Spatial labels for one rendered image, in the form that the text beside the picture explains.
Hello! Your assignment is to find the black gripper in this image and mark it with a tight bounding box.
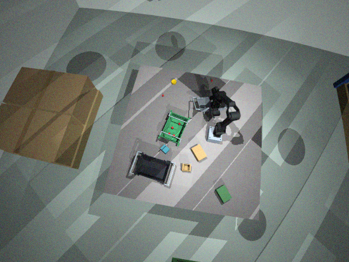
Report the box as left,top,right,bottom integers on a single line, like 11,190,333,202
209,96,220,116

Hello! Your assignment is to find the green plastic tray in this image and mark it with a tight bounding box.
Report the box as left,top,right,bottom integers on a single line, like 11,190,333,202
158,110,190,146

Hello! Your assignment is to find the light blue cube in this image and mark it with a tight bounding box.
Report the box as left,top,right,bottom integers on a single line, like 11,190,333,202
161,145,170,154

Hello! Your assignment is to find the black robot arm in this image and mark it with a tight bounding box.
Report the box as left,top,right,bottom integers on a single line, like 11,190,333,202
212,86,241,138

